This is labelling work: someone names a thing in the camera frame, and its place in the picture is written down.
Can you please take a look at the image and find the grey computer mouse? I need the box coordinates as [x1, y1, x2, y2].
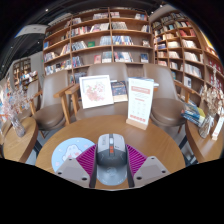
[95, 133, 128, 187]

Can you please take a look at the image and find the round wooden side table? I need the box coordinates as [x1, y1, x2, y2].
[1, 116, 39, 164]
[184, 119, 224, 164]

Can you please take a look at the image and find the glass vase with dried flowers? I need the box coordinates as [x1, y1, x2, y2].
[0, 87, 33, 138]
[198, 83, 224, 139]

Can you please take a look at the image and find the wide wooden bookshelf unit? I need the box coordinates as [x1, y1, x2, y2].
[42, 7, 155, 76]

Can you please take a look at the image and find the white framed flower picture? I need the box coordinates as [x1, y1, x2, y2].
[78, 74, 115, 110]

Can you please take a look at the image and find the white and orange card sign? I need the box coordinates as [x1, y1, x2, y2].
[211, 113, 224, 142]

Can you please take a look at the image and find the small distant wooden bookshelf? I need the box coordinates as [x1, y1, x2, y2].
[12, 57, 39, 89]

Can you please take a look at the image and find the brown armchair with wooden arms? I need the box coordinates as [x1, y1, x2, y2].
[64, 62, 134, 122]
[143, 63, 198, 129]
[28, 70, 79, 133]

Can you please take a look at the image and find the white and orange sign stand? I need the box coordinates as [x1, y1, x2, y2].
[125, 77, 155, 131]

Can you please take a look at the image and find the round light blue mouse pad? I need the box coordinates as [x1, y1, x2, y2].
[50, 137, 97, 174]

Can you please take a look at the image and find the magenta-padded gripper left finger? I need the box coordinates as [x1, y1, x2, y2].
[54, 143, 98, 189]

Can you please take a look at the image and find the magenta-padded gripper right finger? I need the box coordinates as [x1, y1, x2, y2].
[125, 143, 172, 189]

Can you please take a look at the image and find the stack of blue books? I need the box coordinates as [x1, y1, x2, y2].
[180, 102, 207, 128]

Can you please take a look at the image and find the dark cover book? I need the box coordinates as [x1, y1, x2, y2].
[110, 79, 129, 103]

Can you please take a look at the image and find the light blue book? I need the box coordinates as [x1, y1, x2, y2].
[128, 76, 160, 88]

